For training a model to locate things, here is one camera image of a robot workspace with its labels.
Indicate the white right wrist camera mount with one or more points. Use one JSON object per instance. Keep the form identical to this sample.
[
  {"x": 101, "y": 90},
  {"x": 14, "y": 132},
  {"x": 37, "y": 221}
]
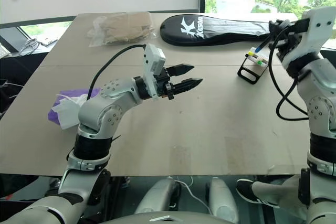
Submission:
[{"x": 315, "y": 40}]

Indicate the black white sneaker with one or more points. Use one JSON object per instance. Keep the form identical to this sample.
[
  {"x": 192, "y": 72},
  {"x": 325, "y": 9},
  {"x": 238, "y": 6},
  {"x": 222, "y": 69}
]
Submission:
[{"x": 246, "y": 191}]

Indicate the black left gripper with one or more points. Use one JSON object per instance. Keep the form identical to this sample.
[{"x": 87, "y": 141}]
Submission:
[{"x": 163, "y": 83}]

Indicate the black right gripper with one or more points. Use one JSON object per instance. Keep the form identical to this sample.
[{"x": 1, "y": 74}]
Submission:
[{"x": 298, "y": 28}]

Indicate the grey trouser leg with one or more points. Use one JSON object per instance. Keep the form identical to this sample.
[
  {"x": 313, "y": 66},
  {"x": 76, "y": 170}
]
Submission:
[{"x": 278, "y": 190}]

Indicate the blue black pen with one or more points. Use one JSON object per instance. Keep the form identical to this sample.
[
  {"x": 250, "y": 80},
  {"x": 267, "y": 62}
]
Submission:
[{"x": 262, "y": 46}]

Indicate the clear bag with brown cardboard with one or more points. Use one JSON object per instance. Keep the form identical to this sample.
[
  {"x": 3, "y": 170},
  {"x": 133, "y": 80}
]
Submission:
[{"x": 126, "y": 27}]

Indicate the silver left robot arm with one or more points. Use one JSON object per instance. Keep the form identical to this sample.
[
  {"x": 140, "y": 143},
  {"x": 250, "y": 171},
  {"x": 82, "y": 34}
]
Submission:
[{"x": 90, "y": 111}]

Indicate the white flat device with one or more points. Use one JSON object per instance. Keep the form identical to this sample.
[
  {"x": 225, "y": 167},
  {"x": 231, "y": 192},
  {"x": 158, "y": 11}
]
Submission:
[{"x": 48, "y": 40}]

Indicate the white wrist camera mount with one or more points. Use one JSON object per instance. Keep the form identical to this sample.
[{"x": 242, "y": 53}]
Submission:
[
  {"x": 153, "y": 60},
  {"x": 315, "y": 40}
]

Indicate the purple tissue pack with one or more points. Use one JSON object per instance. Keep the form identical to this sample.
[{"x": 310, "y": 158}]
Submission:
[{"x": 56, "y": 115}]

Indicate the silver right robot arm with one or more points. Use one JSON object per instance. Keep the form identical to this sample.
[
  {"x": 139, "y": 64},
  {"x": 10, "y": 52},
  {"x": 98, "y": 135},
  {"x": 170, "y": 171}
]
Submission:
[{"x": 319, "y": 103}]

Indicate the black racket cover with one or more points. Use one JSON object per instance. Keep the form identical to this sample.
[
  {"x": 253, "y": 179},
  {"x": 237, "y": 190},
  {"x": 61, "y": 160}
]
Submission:
[{"x": 210, "y": 31}]

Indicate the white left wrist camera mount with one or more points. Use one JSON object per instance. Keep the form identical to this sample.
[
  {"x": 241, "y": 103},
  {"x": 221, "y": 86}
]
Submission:
[{"x": 153, "y": 60}]

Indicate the black wooden pen holder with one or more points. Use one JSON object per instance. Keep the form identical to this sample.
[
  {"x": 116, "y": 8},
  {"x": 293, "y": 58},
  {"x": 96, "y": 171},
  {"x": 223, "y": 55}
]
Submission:
[{"x": 262, "y": 60}]

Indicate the silver robot leg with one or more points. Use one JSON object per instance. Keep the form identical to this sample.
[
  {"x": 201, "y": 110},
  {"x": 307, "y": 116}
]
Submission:
[
  {"x": 223, "y": 197},
  {"x": 157, "y": 195}
]

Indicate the white crumpled tissue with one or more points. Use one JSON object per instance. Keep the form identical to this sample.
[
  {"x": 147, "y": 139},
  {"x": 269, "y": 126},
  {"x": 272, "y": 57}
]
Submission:
[{"x": 68, "y": 112}]

